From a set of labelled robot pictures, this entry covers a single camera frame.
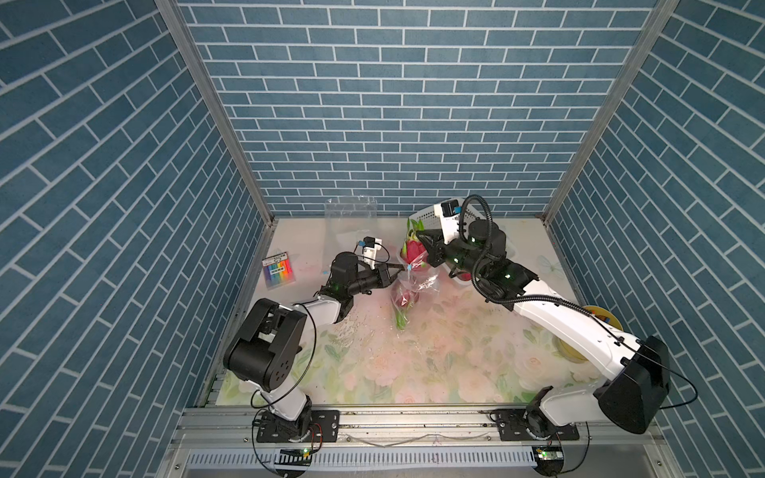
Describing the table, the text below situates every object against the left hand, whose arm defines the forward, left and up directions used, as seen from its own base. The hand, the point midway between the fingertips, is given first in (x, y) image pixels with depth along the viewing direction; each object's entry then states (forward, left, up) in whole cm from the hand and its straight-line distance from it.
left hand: (411, 272), depth 84 cm
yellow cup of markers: (-11, -51, -2) cm, 52 cm away
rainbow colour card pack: (+11, +45, -16) cm, 49 cm away
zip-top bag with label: (+36, +23, -16) cm, 45 cm away
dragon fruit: (-1, 0, +12) cm, 12 cm away
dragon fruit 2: (-8, +2, -1) cm, 8 cm away
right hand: (0, -2, +16) cm, 16 cm away
